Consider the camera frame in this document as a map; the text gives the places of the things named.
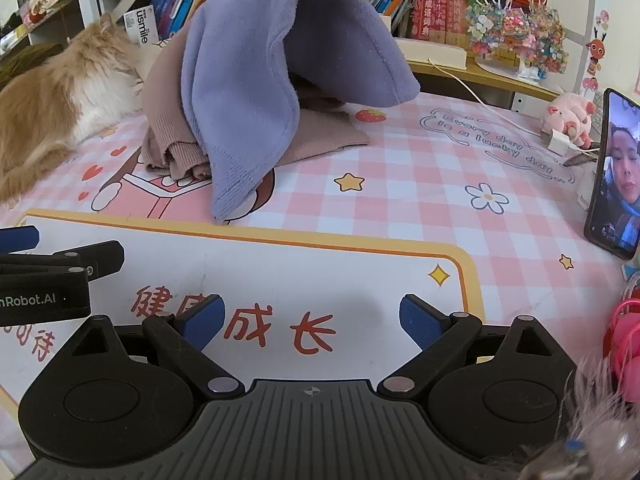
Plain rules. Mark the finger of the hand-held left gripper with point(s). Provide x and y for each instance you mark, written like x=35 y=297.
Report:
x=100 y=257
x=20 y=240

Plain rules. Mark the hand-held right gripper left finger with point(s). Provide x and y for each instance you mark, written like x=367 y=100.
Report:
x=202 y=321

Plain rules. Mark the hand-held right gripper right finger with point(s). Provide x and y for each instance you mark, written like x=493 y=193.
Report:
x=415 y=321

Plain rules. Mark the purple and mauve sweater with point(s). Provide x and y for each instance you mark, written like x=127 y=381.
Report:
x=250 y=85

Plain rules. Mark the pink checked desk mat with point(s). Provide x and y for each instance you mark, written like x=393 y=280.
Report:
x=400 y=185

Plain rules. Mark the orange and white cat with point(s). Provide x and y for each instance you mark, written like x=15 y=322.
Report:
x=60 y=90

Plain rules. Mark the dark green cloth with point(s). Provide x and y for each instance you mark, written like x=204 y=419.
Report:
x=30 y=62

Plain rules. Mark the pink plastic toy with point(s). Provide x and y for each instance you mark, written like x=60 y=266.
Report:
x=625 y=330

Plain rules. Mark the white charger plug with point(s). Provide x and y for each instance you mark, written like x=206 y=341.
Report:
x=560 y=142

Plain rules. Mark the white toothbrush box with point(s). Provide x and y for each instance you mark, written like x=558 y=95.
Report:
x=142 y=27

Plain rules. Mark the black smartphone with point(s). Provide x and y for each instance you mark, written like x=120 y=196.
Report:
x=617 y=175

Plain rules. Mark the pink pig plush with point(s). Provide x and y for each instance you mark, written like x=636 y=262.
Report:
x=567 y=112

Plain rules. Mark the row of colourful books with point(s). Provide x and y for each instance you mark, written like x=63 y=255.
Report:
x=172 y=0

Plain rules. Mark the cream flat box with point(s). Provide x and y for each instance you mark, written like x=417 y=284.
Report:
x=435 y=52

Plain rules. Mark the colourful bead flower ornament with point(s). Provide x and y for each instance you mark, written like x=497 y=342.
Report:
x=520 y=35

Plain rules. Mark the row of red books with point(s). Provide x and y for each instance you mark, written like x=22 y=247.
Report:
x=435 y=10

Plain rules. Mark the red cartoon wall sticker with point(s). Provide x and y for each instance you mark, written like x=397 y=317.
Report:
x=596 y=52

